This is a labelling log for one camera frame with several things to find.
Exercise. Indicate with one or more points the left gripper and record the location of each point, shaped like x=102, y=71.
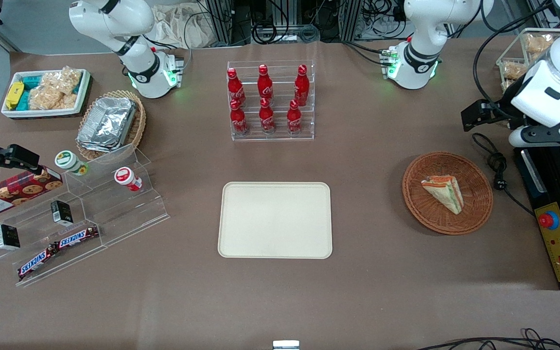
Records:
x=504, y=106

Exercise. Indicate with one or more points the triangular sandwich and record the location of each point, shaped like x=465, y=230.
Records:
x=445, y=193

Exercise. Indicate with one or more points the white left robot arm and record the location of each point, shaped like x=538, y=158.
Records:
x=418, y=53

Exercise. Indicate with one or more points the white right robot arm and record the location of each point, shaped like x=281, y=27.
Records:
x=139, y=73

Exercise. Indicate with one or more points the round brown wicker basket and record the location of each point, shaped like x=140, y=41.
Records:
x=474, y=204

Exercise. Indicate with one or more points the oval tan wicker basket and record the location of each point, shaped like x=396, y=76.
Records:
x=140, y=124

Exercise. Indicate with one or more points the cream rectangular tray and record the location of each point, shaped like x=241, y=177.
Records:
x=275, y=221

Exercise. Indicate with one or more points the red cookie box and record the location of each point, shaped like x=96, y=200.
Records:
x=12, y=194

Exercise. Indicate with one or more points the clear bagged fried snack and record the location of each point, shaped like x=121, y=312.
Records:
x=507, y=86
x=538, y=43
x=513, y=71

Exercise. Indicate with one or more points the green lid white cup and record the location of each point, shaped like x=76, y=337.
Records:
x=68, y=161

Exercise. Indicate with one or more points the teal snack pack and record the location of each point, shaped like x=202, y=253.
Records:
x=31, y=81
x=24, y=100

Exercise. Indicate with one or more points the yellow snack pack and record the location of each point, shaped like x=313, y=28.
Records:
x=14, y=95

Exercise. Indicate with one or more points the clear rice cracker bag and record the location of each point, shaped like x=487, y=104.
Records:
x=49, y=99
x=63, y=80

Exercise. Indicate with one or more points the small black box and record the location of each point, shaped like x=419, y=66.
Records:
x=8, y=237
x=61, y=212

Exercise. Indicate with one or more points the black tabletop machine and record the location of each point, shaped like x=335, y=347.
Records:
x=528, y=180

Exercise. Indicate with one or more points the white rectangular snack bin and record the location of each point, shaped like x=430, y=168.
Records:
x=83, y=99

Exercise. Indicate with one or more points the snickers chocolate bar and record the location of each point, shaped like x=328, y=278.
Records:
x=77, y=236
x=37, y=262

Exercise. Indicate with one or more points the stacked foil containers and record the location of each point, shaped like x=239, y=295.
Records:
x=107, y=124

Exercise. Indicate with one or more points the red lid white cup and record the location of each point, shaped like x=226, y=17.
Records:
x=125, y=177

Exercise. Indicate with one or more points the clear acrylic step shelf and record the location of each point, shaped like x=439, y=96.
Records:
x=114, y=214

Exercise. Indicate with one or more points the red emergency stop button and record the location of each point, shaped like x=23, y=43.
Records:
x=548, y=220

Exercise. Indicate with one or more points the clear acrylic bottle rack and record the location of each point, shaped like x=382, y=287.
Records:
x=304, y=121

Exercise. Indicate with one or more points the red cola bottle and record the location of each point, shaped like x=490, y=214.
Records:
x=267, y=119
x=265, y=85
x=301, y=87
x=294, y=120
x=238, y=120
x=235, y=90

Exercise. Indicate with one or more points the beige cloth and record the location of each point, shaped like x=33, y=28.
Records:
x=183, y=26

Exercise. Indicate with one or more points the small silver object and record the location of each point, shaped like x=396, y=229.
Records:
x=286, y=345

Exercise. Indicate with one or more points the aluminium frame post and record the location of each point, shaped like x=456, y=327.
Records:
x=219, y=22
x=350, y=19

